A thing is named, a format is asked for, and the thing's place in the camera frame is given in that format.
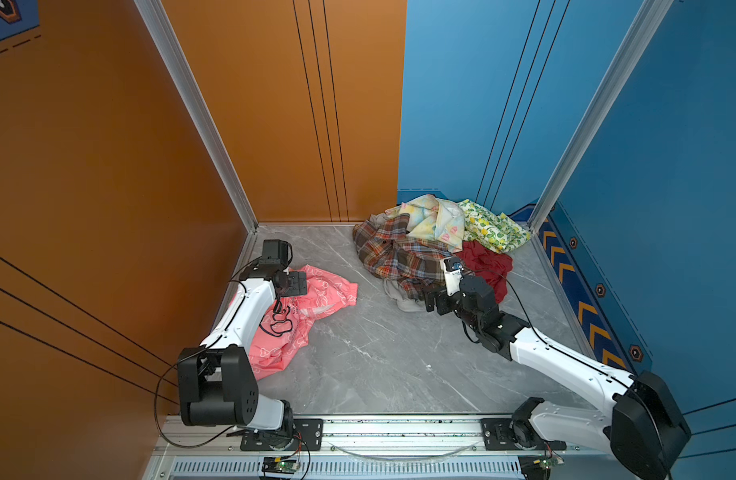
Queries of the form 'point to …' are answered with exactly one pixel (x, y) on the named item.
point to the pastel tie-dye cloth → (434, 218)
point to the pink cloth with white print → (287, 324)
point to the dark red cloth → (493, 266)
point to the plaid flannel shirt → (393, 254)
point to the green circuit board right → (544, 462)
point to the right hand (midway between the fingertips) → (433, 282)
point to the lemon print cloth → (497, 233)
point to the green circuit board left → (272, 465)
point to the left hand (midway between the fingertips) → (285, 282)
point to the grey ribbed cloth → (402, 302)
